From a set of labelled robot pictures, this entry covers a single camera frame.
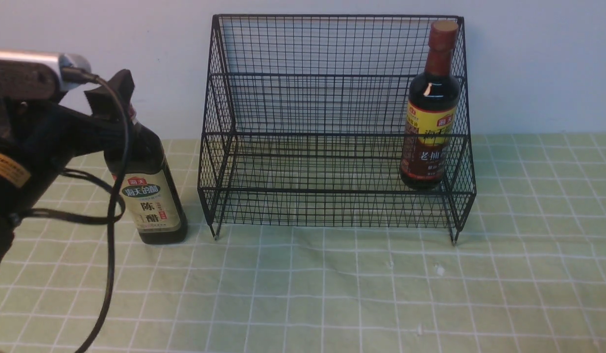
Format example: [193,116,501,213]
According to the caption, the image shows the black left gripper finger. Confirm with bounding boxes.
[85,69,135,148]

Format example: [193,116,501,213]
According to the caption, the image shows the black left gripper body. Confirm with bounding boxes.
[0,98,117,266]

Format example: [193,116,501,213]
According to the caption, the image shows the vinegar bottle gold cap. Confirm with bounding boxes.
[121,105,188,245]

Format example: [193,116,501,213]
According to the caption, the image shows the soy sauce bottle red cap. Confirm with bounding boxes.
[399,20,460,191]

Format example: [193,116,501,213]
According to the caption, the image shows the green checkered tablecloth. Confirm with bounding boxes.
[0,133,606,353]

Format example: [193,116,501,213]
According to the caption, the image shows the black camera cable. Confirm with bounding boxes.
[19,66,133,353]

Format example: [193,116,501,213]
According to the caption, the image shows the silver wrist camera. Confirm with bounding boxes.
[0,49,92,102]

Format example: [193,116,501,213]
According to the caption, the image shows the black wire mesh rack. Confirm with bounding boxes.
[197,14,477,244]

